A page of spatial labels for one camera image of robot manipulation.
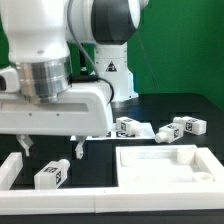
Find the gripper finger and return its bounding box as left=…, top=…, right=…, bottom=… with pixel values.
left=75, top=136, right=87, bottom=159
left=16, top=135, right=33, bottom=157

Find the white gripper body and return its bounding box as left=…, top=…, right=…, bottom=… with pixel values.
left=0, top=82, right=113, bottom=136

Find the white square tabletop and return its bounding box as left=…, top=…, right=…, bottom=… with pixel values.
left=116, top=145, right=224, bottom=196

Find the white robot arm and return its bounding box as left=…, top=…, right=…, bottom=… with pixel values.
left=0, top=0, right=149, bottom=149

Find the white U-shaped fence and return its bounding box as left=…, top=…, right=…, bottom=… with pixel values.
left=0, top=153, right=224, bottom=215

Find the white tag sheet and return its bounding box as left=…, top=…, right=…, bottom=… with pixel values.
left=69, top=121, right=156, bottom=142

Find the black cable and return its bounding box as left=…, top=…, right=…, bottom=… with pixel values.
left=66, top=0, right=116, bottom=103

